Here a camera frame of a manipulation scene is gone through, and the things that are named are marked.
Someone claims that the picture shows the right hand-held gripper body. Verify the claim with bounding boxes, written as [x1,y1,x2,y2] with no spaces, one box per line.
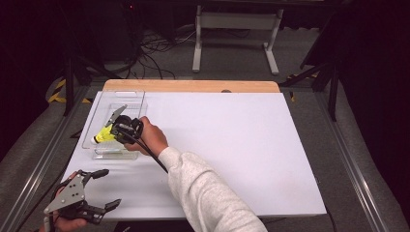
[104,103,145,145]

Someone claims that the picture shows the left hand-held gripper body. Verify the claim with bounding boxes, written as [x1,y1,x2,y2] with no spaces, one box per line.
[43,169,108,226]

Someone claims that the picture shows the grey metal floor rail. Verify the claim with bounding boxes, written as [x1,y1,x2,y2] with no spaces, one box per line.
[0,86,98,232]
[313,91,394,232]

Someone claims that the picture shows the person's left hand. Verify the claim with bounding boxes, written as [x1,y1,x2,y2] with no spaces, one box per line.
[38,172,89,232]

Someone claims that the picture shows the black floor cables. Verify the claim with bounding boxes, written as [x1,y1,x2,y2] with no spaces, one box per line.
[122,28,198,80]

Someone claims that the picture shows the clear plastic bin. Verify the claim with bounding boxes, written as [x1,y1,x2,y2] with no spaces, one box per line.
[81,89,149,160]

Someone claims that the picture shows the person's right hand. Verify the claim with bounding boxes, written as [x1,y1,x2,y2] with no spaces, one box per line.
[123,115,169,158]

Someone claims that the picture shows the wooden table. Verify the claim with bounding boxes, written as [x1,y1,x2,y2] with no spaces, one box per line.
[102,79,280,95]

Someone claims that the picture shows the white table board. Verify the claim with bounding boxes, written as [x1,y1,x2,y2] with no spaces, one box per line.
[47,91,328,221]

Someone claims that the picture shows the white metal stand frame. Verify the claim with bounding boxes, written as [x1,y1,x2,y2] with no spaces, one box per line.
[191,4,284,76]

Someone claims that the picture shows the black tripod stand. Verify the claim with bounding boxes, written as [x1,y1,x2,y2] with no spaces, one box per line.
[62,54,124,117]

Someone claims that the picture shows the yellow black floor tape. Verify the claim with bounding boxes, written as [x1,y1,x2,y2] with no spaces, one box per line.
[47,78,93,104]

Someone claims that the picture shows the person's dark clothing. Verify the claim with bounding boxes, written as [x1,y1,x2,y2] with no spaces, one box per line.
[112,220,195,232]

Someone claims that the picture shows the black metal stand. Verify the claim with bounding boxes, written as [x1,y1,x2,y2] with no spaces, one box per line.
[278,13,343,123]

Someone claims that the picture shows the right hand-held gripper black cable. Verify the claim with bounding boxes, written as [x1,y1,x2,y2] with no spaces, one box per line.
[114,124,169,174]

